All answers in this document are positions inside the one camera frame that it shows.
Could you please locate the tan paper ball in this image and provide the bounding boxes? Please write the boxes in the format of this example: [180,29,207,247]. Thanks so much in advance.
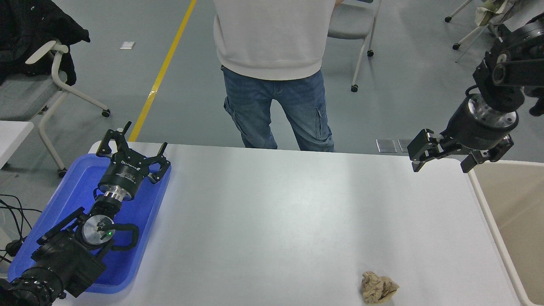
[361,271,400,305]

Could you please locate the white-legged wheeled chair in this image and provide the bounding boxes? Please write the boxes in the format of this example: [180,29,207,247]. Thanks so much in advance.
[444,0,510,63]

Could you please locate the grey chair with armrest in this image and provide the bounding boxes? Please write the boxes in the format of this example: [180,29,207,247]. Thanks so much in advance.
[0,40,112,178]

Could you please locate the black jacket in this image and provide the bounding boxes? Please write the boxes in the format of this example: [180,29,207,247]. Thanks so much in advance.
[0,0,91,87]

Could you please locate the black cables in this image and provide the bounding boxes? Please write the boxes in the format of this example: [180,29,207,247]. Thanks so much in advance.
[0,193,43,264]

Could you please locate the beige cloth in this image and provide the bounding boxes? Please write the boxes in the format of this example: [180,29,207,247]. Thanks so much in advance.
[475,0,517,27]

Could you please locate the small white table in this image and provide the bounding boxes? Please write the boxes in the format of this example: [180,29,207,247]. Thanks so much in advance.
[0,120,34,170]

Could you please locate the blue plastic tray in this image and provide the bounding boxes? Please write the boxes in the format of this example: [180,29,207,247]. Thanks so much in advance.
[8,153,173,295]

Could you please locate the large pale bin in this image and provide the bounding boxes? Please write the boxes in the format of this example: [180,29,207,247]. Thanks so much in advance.
[467,159,544,306]

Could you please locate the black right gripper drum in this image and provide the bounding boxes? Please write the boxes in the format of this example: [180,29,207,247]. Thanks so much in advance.
[442,102,520,151]

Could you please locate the grey armless chair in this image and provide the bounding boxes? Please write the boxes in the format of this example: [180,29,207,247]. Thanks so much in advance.
[327,0,382,93]

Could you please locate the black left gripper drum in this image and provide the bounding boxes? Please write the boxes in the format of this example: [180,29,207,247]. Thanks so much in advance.
[98,153,150,201]

